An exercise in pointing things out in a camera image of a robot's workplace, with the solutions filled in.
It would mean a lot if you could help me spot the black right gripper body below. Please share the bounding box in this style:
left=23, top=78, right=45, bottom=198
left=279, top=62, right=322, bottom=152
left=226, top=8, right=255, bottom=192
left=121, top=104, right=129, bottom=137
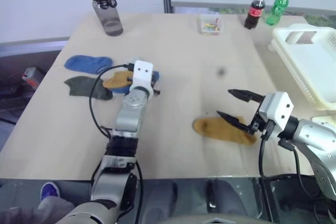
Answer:
left=246, top=113, right=273, bottom=142

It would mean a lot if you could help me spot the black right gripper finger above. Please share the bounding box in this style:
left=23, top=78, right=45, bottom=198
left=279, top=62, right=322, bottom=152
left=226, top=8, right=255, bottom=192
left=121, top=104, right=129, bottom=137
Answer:
left=216, top=110, right=251, bottom=133
left=227, top=89, right=265, bottom=103

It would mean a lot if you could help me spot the blue sock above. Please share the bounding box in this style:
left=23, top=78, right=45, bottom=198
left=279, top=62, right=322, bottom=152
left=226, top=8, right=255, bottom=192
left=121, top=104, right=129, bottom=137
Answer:
left=111, top=69, right=161, bottom=95
left=64, top=55, right=114, bottom=74

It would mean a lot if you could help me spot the mustard yellow sock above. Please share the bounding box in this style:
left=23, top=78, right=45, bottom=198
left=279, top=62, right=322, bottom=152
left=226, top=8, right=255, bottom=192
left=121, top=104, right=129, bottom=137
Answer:
left=193, top=115, right=257, bottom=146
left=102, top=70, right=134, bottom=90

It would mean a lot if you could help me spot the white plastic basket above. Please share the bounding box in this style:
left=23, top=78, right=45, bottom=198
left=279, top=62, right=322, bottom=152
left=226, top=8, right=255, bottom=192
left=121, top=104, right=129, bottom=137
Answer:
left=267, top=23, right=336, bottom=111

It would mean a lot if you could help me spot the dark grey-green sock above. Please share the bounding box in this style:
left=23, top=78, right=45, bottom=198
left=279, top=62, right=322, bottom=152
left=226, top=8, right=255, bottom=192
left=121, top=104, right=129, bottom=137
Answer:
left=64, top=76, right=113, bottom=101

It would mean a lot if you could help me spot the clear box of colourful bits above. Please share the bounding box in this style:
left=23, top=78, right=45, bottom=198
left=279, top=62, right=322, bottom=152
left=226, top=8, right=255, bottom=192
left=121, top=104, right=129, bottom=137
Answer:
left=197, top=14, right=225, bottom=36

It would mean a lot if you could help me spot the cola bottle red cap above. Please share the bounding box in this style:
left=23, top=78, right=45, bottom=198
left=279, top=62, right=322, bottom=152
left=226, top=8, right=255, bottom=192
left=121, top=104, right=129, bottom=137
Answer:
left=244, top=0, right=268, bottom=29

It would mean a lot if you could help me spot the grey water bottle black cap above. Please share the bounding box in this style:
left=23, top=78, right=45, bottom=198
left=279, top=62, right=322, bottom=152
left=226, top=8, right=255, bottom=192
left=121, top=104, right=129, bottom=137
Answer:
left=85, top=0, right=124, bottom=37

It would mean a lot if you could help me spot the green soda bottle yellow cap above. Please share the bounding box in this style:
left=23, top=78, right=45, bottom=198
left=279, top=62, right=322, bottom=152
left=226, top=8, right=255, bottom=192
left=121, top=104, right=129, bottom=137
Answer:
left=266, top=0, right=293, bottom=26

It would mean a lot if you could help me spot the red and grey device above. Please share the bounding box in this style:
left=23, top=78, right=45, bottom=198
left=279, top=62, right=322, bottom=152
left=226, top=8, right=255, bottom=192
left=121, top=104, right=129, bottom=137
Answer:
left=21, top=67, right=45, bottom=88

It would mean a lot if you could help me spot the blue shoe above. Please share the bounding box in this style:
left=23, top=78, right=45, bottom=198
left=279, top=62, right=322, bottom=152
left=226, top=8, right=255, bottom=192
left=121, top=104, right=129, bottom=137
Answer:
left=40, top=182, right=60, bottom=205

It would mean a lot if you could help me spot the grey trouser leg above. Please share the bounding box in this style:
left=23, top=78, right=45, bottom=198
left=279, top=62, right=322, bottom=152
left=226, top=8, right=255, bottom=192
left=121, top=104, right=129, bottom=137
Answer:
left=0, top=196, right=76, bottom=224

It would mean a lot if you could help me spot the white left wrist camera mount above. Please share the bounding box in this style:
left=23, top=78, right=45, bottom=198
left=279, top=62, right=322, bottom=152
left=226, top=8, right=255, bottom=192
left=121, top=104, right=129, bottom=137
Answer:
left=129, top=60, right=154, bottom=90

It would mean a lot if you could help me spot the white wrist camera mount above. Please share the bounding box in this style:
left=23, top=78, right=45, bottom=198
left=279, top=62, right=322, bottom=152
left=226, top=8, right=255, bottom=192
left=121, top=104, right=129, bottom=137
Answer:
left=129, top=60, right=154, bottom=90
left=258, top=91, right=294, bottom=141

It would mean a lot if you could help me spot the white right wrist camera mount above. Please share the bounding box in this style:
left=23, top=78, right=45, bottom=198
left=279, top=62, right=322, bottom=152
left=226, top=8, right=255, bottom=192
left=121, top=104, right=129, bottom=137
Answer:
left=258, top=91, right=294, bottom=141

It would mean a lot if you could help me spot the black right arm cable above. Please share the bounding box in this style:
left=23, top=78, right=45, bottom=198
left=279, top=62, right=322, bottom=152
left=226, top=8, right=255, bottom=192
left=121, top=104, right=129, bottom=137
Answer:
left=258, top=129, right=322, bottom=224

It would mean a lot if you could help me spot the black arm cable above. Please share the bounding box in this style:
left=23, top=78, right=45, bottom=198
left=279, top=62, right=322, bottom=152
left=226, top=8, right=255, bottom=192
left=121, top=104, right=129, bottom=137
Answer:
left=88, top=62, right=136, bottom=140
left=258, top=129, right=322, bottom=224

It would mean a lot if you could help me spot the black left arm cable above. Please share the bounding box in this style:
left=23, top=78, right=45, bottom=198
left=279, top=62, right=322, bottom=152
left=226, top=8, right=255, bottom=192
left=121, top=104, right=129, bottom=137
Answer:
left=88, top=62, right=136, bottom=140

